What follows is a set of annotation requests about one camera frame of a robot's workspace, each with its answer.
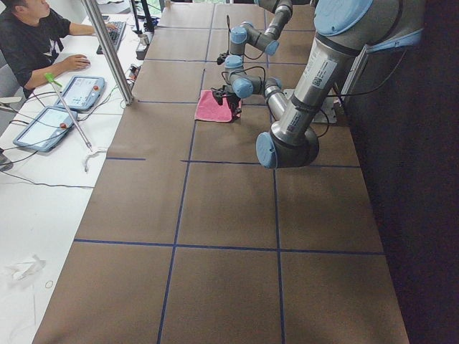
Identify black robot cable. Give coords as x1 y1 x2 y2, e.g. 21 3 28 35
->
311 49 410 138

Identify crumpled white tissue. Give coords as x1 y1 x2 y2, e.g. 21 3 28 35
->
1 254 47 286

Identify lower teach pendant tablet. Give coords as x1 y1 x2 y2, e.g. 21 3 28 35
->
13 106 78 152

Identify person in black shirt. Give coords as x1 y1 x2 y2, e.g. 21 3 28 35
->
1 1 95 97

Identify pink microfiber towel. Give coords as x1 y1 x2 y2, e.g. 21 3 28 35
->
194 90 241 123

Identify black keyboard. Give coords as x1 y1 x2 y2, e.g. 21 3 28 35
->
108 21 126 52

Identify aluminium frame post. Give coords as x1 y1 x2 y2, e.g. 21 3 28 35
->
82 0 134 105

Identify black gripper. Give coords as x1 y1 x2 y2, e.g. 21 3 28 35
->
211 85 242 118
217 52 229 65

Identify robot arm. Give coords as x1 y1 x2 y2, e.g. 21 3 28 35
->
212 0 425 168
217 0 293 65

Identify teach pendant tablet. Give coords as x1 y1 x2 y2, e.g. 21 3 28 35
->
13 106 78 152
61 75 105 111

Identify metal rod green handle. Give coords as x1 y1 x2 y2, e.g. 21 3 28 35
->
44 72 93 151

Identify upper teach pendant tablet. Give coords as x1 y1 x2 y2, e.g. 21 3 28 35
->
61 75 105 111

